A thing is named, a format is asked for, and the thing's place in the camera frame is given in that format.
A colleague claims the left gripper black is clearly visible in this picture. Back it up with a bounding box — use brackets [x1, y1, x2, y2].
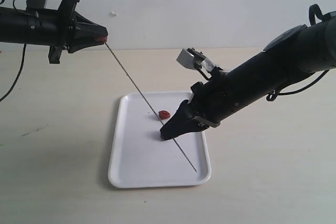
[48, 0, 107, 64]

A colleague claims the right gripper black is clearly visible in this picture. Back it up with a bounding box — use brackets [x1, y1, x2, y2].
[160, 70, 231, 140]

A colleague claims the red meat chunk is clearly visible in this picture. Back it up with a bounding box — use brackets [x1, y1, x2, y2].
[159, 110, 171, 120]
[95, 36, 107, 43]

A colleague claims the thin metal skewer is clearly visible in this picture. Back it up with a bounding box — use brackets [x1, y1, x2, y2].
[104, 42, 198, 173]

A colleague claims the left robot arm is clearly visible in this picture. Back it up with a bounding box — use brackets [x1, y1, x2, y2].
[1, 0, 108, 64]

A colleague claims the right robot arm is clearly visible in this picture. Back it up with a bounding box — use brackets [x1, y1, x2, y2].
[160, 4, 335, 140]

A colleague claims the white plastic tray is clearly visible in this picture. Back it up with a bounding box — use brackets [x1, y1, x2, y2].
[108, 91, 212, 188]

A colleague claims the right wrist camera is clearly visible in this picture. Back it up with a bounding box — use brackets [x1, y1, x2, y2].
[176, 48, 217, 73]

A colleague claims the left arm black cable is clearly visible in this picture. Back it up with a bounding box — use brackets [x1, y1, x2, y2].
[0, 0, 28, 103]

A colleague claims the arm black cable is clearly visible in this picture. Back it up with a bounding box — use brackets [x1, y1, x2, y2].
[0, 0, 28, 103]
[266, 3, 336, 101]

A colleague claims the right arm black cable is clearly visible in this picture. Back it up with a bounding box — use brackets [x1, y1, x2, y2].
[266, 3, 336, 101]

